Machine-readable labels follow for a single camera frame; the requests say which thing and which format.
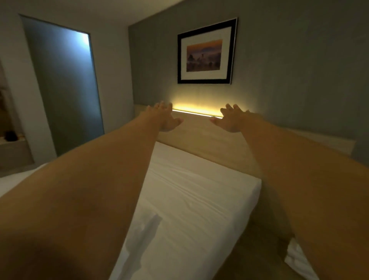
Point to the small dark object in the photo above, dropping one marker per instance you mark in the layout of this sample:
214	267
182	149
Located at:
11	136

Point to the person's left hand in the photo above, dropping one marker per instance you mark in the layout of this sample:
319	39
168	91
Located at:
163	118

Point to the white folded cloth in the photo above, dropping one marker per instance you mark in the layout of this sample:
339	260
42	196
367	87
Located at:
298	261

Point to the person's right forearm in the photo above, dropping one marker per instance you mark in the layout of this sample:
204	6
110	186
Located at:
317	187

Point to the person's right hand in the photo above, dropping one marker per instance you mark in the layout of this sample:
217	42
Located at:
234	122

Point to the white bed mattress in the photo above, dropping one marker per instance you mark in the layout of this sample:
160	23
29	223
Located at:
190	202

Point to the yellow light strip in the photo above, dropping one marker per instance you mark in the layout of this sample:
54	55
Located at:
199	113

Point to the person's left thumb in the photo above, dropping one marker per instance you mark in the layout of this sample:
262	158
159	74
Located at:
177	122

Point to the frosted glass door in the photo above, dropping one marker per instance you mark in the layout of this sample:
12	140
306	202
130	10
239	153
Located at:
65	86

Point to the black framed landscape picture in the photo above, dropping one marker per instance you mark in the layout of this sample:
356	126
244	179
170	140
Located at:
206	52

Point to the wooden headboard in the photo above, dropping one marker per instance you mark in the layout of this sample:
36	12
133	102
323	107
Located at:
207	141

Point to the person's left forearm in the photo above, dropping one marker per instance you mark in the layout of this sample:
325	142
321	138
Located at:
77	199

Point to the person's right thumb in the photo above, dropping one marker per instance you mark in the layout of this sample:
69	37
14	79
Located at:
216	119

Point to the beige wall shelf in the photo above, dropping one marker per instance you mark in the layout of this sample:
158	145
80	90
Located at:
14	153

